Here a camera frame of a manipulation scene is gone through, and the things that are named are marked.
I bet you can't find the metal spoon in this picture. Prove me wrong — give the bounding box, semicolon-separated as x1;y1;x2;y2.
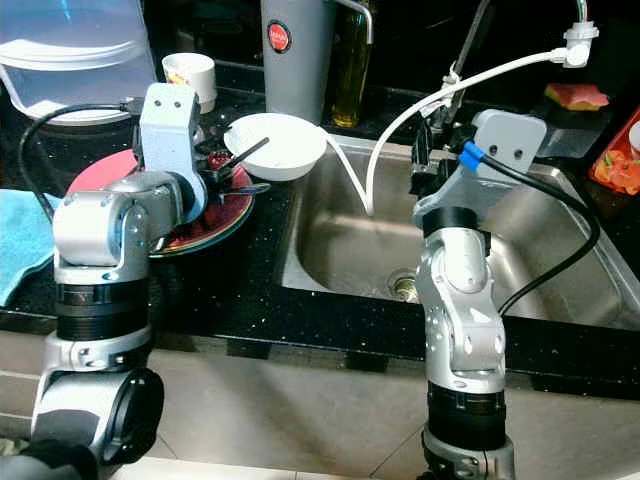
218;181;273;196

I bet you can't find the chrome faucet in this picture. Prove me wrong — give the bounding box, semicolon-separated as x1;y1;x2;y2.
420;0;591;141

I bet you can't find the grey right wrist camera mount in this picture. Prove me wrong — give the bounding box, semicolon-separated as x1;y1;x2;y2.
413;108;549;227

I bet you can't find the red peach package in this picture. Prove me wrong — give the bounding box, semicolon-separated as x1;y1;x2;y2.
588;105;640;198

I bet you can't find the green rimmed plate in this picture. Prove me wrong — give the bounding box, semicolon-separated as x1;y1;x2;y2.
160;175;257;259

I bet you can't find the teal towel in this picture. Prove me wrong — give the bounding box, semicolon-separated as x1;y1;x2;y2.
0;188;67;307

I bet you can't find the white faucet hose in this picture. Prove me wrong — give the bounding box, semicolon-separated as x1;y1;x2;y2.
325;22;601;217

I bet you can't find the white bowl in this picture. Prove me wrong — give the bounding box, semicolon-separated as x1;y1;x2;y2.
224;112;329;183

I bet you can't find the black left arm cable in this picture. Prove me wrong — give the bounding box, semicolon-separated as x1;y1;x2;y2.
17;100;153;226

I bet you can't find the stainless steel sink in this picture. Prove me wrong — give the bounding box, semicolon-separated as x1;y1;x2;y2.
280;135;640;331

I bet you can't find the clear sponge tray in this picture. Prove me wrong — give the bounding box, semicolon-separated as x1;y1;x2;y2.
545;105;613;161

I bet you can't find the clear plastic container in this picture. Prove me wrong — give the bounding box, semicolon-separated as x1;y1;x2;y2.
0;0;161;126

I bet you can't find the olive oil bottle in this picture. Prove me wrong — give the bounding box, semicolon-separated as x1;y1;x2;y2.
332;0;374;129

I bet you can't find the grey canister with red logo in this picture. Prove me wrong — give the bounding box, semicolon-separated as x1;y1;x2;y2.
260;0;339;124

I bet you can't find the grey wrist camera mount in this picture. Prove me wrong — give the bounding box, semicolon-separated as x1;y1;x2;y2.
137;83;212;227
413;108;549;227

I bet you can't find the pink round plate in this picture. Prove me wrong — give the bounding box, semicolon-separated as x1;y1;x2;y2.
65;148;256;258

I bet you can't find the red green watermelon sponge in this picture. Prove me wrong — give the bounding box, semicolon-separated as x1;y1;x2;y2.
543;82;611;113

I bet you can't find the small white printed cup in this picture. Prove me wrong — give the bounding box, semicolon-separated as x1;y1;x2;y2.
161;52;218;114

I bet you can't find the black cable with blue plug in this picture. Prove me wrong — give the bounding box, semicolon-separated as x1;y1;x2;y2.
458;140;603;319

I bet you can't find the metal sink drain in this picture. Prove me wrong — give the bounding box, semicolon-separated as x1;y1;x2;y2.
388;268;423;304

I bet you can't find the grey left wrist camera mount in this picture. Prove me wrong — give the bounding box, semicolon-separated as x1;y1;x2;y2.
137;83;212;227

